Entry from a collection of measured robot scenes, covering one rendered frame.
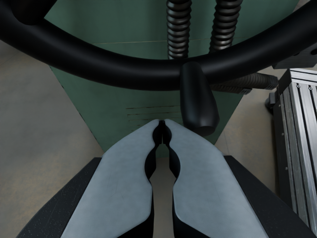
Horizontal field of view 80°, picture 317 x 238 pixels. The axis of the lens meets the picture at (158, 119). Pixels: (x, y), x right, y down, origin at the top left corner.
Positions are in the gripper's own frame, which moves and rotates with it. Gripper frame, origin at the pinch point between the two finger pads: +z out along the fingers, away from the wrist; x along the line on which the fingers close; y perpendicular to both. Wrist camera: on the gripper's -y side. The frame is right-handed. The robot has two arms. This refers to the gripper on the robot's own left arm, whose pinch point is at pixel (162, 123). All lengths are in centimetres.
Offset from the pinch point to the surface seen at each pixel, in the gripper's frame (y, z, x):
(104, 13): -5.9, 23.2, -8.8
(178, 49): -2.5, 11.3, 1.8
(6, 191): 56, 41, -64
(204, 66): -2.1, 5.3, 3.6
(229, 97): 14.2, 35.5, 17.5
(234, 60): -2.7, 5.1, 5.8
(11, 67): 22, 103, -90
